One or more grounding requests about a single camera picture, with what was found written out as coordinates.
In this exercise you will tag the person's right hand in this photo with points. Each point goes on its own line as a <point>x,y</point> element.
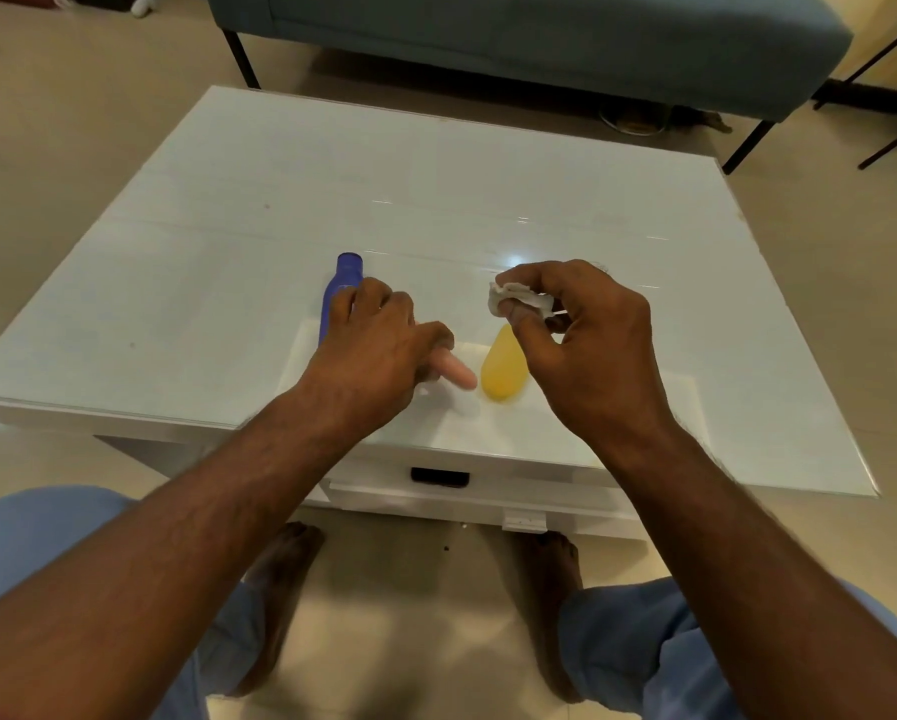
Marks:
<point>606,359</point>

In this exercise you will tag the person's left hand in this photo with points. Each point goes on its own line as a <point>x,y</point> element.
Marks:
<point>366,367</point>

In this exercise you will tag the person's left middle finger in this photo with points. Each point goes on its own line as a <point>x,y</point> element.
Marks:
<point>402,311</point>

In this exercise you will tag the person's left little finger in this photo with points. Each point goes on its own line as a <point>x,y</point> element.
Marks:
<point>342,307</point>

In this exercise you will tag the person's right thumb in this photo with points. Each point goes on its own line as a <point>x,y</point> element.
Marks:
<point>531,333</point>

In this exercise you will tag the white tissue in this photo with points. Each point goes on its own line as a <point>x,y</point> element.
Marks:
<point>520,296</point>

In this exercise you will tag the pink balloon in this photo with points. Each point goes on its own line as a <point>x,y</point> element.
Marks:
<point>457,371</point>

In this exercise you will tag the person's right forearm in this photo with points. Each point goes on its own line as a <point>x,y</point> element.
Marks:
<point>748,584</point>

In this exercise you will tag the person's left forearm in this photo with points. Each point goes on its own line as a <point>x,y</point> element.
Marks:
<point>156,577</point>

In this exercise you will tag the blue bottle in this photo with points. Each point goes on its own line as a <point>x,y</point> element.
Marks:
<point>340,281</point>

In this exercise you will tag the yellow balloon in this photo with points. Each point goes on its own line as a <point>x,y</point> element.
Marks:
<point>503,371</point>

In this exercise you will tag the white coffee table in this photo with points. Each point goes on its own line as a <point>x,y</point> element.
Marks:
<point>433,202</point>

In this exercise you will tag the white table drawer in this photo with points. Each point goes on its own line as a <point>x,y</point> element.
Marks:
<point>486,491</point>

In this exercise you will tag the white drawer latch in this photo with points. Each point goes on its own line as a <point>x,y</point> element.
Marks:
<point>524,521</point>

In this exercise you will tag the sandals under bench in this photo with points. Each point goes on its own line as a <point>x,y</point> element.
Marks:
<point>643,119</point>

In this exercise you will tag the person's left foot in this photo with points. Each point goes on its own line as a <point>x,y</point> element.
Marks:
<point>283,592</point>

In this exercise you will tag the teal upholstered bench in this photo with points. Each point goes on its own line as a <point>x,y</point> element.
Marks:
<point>538,37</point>

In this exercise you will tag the person's right leg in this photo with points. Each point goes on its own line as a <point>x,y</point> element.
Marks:
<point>628,652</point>

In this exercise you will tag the person's leg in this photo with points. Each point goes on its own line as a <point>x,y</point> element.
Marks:
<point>36,547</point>
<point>628,652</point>

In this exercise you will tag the white object on floor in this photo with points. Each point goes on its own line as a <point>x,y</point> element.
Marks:
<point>142,3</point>

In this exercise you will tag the person's left leg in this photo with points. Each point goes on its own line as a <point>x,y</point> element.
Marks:
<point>36,547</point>

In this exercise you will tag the black metal chair legs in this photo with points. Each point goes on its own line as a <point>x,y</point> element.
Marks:
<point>880,82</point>

